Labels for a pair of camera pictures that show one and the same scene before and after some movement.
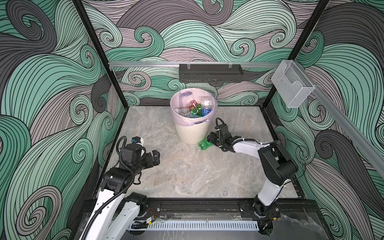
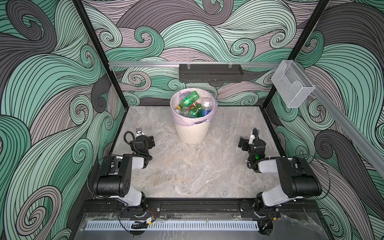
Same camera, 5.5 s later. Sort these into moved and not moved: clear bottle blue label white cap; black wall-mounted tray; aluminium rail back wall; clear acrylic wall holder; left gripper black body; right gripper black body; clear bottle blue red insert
Moved: left gripper black body; right gripper black body
Not moved: clear bottle blue label white cap; black wall-mounted tray; clear bottle blue red insert; clear acrylic wall holder; aluminium rail back wall
